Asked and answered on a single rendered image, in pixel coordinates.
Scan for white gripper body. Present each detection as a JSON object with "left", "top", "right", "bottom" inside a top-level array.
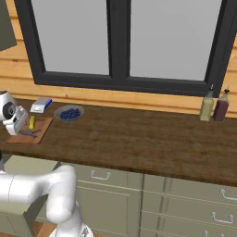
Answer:
[{"left": 2, "top": 106, "right": 29, "bottom": 137}]

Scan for wooden cutting board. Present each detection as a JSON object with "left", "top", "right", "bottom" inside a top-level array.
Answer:
[{"left": 6, "top": 117, "right": 55, "bottom": 145}]

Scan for grey peeler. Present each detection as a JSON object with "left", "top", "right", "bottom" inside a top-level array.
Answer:
[{"left": 19, "top": 129, "right": 43, "bottom": 139}]

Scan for blue and white box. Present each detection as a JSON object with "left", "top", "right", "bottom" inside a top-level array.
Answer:
[{"left": 29, "top": 97, "right": 53, "bottom": 114}]

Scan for grey-green cupboard panel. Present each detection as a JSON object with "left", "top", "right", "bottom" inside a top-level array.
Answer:
[{"left": 0, "top": 154, "right": 62, "bottom": 237}]

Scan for blueberries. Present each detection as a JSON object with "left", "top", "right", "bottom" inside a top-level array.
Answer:
[{"left": 59, "top": 107, "right": 81, "bottom": 120}]

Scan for grey-green drawer front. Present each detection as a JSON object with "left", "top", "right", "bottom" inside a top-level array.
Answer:
[
  {"left": 141, "top": 191, "right": 237, "bottom": 230},
  {"left": 139, "top": 210, "right": 237, "bottom": 237},
  {"left": 60, "top": 162, "right": 143, "bottom": 190},
  {"left": 142, "top": 173, "right": 237, "bottom": 202}
]

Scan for black framed window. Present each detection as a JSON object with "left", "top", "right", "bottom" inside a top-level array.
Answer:
[{"left": 13, "top": 0, "right": 237, "bottom": 98}]

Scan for grey-green cupboard door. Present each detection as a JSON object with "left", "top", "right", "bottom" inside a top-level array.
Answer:
[{"left": 75, "top": 181, "right": 143, "bottom": 237}]

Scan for olive oil bottle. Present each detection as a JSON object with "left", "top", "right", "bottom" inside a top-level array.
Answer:
[{"left": 199, "top": 84, "right": 215, "bottom": 122}]

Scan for dark vinegar bottle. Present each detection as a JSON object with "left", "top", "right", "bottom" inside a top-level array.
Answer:
[{"left": 212, "top": 85, "right": 231, "bottom": 122}]

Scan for grey-green wall cupboard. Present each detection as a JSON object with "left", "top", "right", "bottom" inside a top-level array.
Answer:
[{"left": 0, "top": 0, "right": 19, "bottom": 53}]

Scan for silver drawer handle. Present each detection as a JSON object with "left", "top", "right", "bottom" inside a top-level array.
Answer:
[
  {"left": 211, "top": 211, "right": 234, "bottom": 225},
  {"left": 219, "top": 189, "right": 237, "bottom": 202},
  {"left": 91, "top": 169, "right": 112, "bottom": 181},
  {"left": 203, "top": 231, "right": 227, "bottom": 237}
]

